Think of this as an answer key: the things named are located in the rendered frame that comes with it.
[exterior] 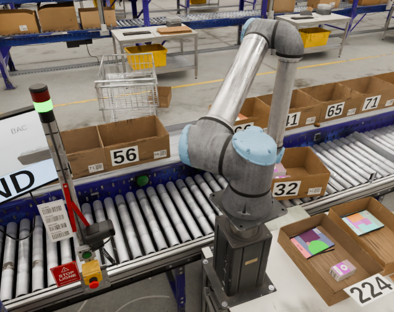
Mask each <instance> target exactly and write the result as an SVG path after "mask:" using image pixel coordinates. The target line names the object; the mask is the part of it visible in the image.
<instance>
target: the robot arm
mask: <svg viewBox="0 0 394 312"><path fill-rule="evenodd" d="M241 42H242V44H241V46H240V48H239V50H238V52H237V54H236V56H235V58H234V60H233V62H232V64H231V66H230V68H229V70H228V72H227V74H226V76H225V78H224V80H223V82H222V84H221V86H220V88H219V90H218V92H217V94H216V97H215V99H214V101H213V103H212V105H211V107H210V109H209V111H208V113H207V115H206V116H202V117H200V118H199V119H198V121H197V123H196V125H193V124H188V125H186V126H185V127H184V129H183V131H182V134H181V136H180V139H179V143H178V154H179V157H180V160H181V161H182V162H183V163H184V164H187V165H189V166H191V167H195V168H198V169H201V170H204V171H208V172H211V173H214V174H217V175H221V176H225V177H227V178H229V183H228V185H227V187H226V188H225V190H224V192H223V194H222V205H223V207H224V209H225V210H226V211H227V212H228V213H229V214H230V215H233V216H234V217H236V218H238V219H242V220H259V219H263V218H265V217H267V216H268V215H269V214H270V213H271V212H272V210H273V206H274V199H273V195H272V192H271V183H272V180H273V173H274V166H275V163H277V164H279V163H280V162H281V159H282V156H283V155H284V151H285V148H284V147H282V145H283V143H282V142H283V139H284V133H285V128H286V123H287V117H288V112H289V107H290V103H291V97H292V91H293V87H294V81H295V77H296V71H297V65H298V62H299V60H300V59H302V58H303V55H304V43H303V41H302V38H301V36H300V34H299V32H298V31H297V30H296V28H295V27H294V26H293V25H292V24H290V23H289V22H286V21H284V20H271V19H261V18H251V19H248V20H247V21H246V22H245V25H244V26H243V31H242V34H241ZM268 48H270V49H275V50H276V56H277V58H278V66H277V70H276V78H275V82H274V89H273V97H272V101H271V109H270V113H269V121H268V128H267V132H266V134H265V133H264V132H263V130H262V128H260V127H258V126H249V127H248V128H247V129H245V130H243V131H238V132H236V133H235V132H234V130H233V126H234V124H235V121H236V119H237V117H238V115H239V113H240V110H241V108H242V105H243V103H244V101H245V99H246V97H247V94H248V92H249V90H250V87H251V86H252V83H253V81H254V79H255V76H256V74H257V72H258V70H259V68H260V65H261V63H262V60H263V58H264V57H265V54H266V52H267V51H268Z"/></svg>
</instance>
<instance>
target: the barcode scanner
mask: <svg viewBox="0 0 394 312"><path fill-rule="evenodd" d="M82 234H83V238H84V241H85V243H86V244H87V245H92V246H93V247H91V250H92V252H94V251H96V250H98V249H100V248H102V247H104V246H105V244H104V240H105V239H106V238H109V237H111V236H114V235H115V234H116V231H115V228H114V224H113V222H112V220H111V219H108V220H104V221H101V222H99V223H98V222H97V223H94V224H92V225H89V226H87V227H85V228H84V229H83V231H82Z"/></svg>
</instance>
